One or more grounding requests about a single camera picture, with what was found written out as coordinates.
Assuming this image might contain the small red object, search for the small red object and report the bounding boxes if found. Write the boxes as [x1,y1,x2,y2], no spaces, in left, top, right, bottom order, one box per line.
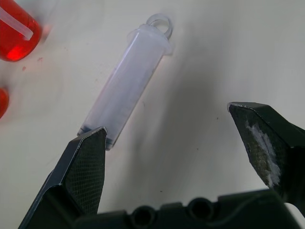
[0,87,10,119]

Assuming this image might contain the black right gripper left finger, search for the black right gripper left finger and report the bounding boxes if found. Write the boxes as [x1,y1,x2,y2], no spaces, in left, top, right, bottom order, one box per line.
[18,126,107,229]

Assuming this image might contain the white straw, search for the white straw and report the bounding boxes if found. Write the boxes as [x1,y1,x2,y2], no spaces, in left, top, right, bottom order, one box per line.
[0,7,33,40]

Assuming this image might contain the translucent white plastic syringe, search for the translucent white plastic syringe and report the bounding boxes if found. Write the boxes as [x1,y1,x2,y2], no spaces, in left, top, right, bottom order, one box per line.
[76,13,174,151]

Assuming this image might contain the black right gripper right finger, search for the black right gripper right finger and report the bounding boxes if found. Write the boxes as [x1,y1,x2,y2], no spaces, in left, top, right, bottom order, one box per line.
[227,102,305,211]

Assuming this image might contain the red liquid tube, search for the red liquid tube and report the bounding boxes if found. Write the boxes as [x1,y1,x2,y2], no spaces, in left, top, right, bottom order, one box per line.
[0,0,43,62]

